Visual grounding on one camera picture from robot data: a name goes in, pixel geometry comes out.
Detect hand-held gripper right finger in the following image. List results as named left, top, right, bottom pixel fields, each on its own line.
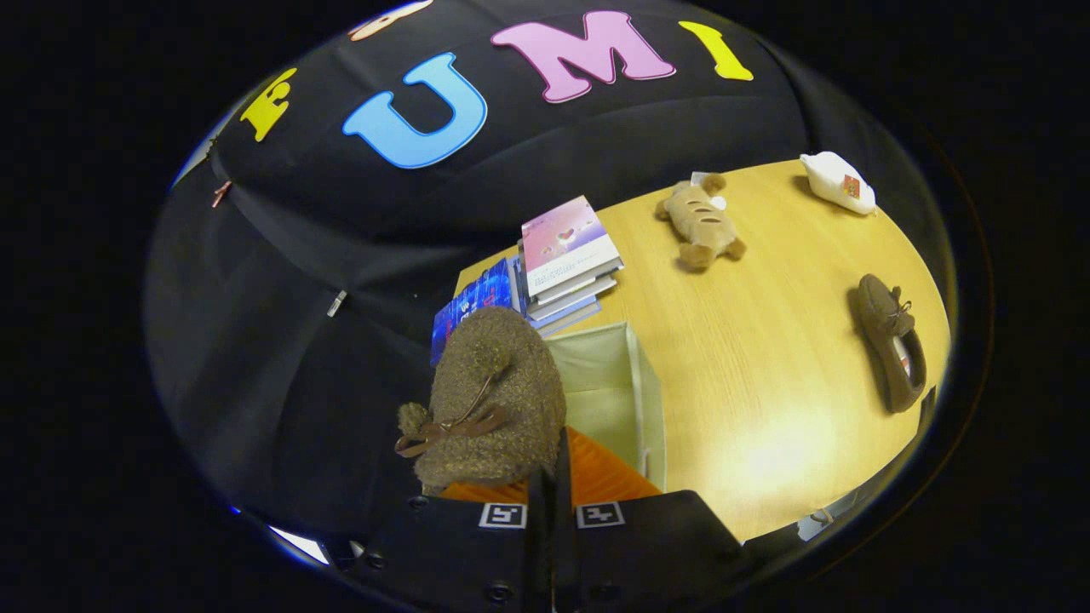
left=554, top=426, right=749, bottom=613

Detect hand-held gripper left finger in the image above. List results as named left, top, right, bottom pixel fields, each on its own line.
left=356, top=467, right=552, bottom=613

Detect brown fuzzy slipper shoe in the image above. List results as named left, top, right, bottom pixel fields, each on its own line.
left=855, top=273, right=928, bottom=415
left=394, top=306, right=568, bottom=496

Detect pale green fabric storage box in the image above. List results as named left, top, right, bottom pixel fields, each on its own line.
left=543, top=321, right=668, bottom=493

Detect pale blue book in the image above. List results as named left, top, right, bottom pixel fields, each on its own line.
left=528, top=294, right=603, bottom=338

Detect blue cover book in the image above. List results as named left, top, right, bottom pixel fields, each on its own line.
left=429, top=258, right=521, bottom=368

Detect pink cover book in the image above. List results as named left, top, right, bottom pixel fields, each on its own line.
left=520, top=195, right=625, bottom=300

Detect brown bread plush toy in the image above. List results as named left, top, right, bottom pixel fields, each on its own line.
left=653, top=173, right=749, bottom=272

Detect white plush toy red label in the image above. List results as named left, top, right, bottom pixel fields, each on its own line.
left=800, top=151, right=877, bottom=216

